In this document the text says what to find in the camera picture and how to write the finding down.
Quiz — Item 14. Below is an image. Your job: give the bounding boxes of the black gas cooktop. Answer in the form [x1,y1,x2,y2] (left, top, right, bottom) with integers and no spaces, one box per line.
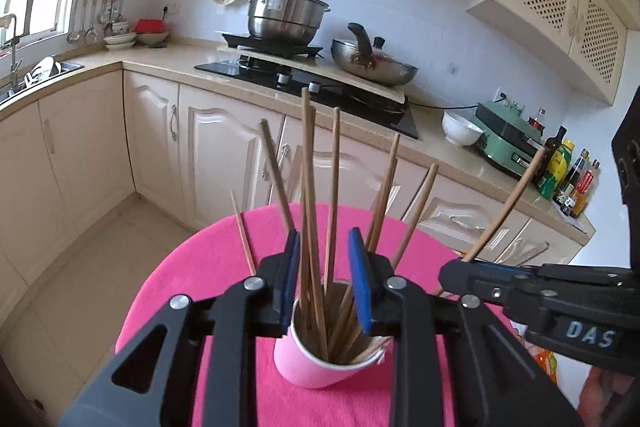
[195,55,419,140]

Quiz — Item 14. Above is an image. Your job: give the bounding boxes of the steel stock pot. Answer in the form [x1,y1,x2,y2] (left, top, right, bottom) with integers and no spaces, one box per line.
[247,0,331,46]

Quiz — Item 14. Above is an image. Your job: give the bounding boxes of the right hand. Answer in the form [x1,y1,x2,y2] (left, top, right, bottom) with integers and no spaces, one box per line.
[577,366,639,426]

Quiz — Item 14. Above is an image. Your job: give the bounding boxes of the pink cup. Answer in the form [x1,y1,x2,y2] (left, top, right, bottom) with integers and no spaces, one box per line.
[273,298,388,389]

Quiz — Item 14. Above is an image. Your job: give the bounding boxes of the stacked white dishes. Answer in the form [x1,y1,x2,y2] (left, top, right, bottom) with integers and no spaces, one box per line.
[104,32,137,51]

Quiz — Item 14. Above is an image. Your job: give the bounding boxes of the wooden board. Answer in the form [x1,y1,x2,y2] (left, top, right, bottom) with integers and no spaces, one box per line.
[217,44,406,104]

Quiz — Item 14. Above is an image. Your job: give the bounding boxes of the steel wok with lid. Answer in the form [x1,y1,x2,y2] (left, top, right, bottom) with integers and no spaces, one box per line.
[331,23,419,88]

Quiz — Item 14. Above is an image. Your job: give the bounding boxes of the green electric cooker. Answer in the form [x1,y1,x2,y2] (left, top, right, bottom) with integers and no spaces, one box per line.
[472,101,544,179]

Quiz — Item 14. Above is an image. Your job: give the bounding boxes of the steel sink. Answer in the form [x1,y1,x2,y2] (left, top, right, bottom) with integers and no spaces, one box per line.
[0,56,82,104]

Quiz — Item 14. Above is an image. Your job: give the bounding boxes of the pink round tablecloth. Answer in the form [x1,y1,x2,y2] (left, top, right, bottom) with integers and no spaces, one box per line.
[115,204,458,426]

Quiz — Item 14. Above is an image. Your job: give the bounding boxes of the red cap sauce bottle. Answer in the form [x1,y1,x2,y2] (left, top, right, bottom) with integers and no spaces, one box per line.
[564,159,600,219]

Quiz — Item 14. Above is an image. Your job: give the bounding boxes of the green oil bottle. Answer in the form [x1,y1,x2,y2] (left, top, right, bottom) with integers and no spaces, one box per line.
[536,139,575,199]

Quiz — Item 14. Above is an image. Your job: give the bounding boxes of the black induction cooker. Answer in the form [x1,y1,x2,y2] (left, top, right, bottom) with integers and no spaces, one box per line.
[222,34,322,58]

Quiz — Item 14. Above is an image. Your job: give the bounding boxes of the white bowl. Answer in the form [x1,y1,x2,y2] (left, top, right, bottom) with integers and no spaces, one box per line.
[442,112,484,146]

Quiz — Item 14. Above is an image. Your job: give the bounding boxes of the dark soy sauce bottle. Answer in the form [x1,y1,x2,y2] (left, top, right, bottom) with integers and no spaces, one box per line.
[553,148,589,206]

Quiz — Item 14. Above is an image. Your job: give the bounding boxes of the chrome faucet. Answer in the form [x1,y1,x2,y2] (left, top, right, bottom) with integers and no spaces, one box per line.
[1,13,22,93]

